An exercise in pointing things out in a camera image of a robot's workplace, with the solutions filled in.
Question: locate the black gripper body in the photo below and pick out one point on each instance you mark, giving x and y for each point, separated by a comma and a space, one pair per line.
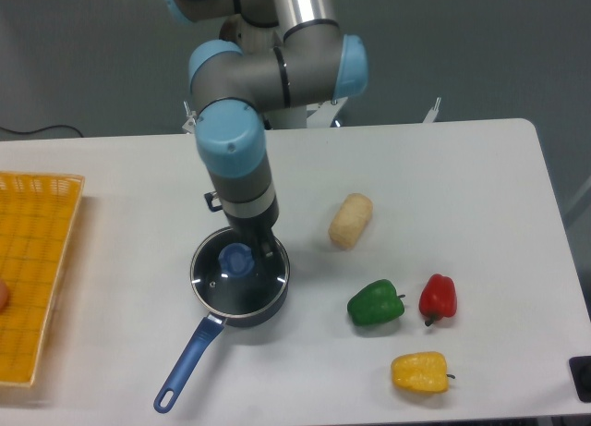
251, 228

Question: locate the glass pot lid blue knob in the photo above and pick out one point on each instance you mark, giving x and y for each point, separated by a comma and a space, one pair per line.
237, 284

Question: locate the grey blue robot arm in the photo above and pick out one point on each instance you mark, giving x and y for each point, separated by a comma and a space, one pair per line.
232, 89

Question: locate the dark blue saucepan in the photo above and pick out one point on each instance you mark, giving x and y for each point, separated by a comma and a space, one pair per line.
207, 330

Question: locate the beige bread loaf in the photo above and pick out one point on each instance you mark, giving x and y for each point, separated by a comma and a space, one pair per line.
350, 221

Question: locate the green bell pepper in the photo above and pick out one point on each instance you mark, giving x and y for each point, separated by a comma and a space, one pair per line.
376, 303

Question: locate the red bell pepper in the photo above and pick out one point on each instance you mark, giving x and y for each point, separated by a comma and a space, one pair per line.
438, 299

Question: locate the yellow bell pepper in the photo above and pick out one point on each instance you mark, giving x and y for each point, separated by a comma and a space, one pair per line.
422, 373

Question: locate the yellow woven basket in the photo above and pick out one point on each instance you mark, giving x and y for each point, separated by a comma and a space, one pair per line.
38, 213

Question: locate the black device at table edge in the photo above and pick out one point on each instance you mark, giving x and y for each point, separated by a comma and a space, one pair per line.
580, 371

